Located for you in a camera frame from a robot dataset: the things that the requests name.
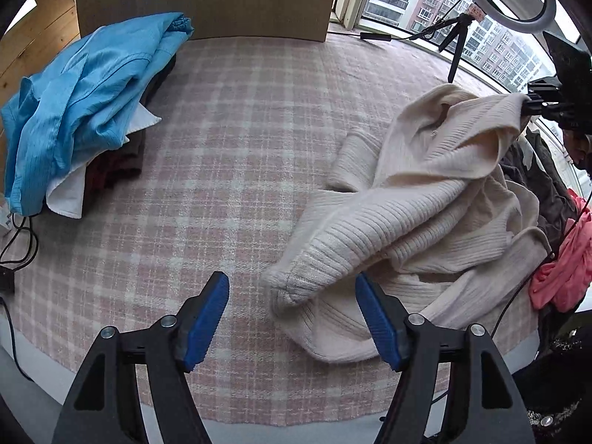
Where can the cream knit sweater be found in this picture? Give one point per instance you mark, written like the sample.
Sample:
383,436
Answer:
416,203

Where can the pink plaid cloth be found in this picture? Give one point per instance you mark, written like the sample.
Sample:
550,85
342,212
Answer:
222,148

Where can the dark grey garment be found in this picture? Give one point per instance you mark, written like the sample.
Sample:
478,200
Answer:
545,185

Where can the white garment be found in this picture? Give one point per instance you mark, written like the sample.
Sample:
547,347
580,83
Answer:
67,194

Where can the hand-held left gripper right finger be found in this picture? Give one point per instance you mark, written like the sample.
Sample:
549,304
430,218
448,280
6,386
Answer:
377,319

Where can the person's black tweed jacket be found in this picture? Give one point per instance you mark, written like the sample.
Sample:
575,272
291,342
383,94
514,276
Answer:
559,379

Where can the pink garment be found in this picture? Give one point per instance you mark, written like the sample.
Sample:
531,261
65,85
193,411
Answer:
569,263

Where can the blue garment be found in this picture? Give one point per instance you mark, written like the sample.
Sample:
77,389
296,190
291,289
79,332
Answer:
78,101

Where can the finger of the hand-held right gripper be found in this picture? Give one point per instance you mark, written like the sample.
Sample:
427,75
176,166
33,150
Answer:
536,106

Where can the white plug adapter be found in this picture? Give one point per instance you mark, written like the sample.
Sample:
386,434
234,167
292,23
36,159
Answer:
4,218

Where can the black power adapter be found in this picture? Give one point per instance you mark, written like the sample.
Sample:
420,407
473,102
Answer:
5,280

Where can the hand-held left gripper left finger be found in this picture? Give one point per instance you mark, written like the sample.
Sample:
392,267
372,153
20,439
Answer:
206,319

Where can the black inline remote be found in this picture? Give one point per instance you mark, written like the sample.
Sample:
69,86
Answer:
374,35

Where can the person's right hand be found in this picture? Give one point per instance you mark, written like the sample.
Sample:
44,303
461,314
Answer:
578,148

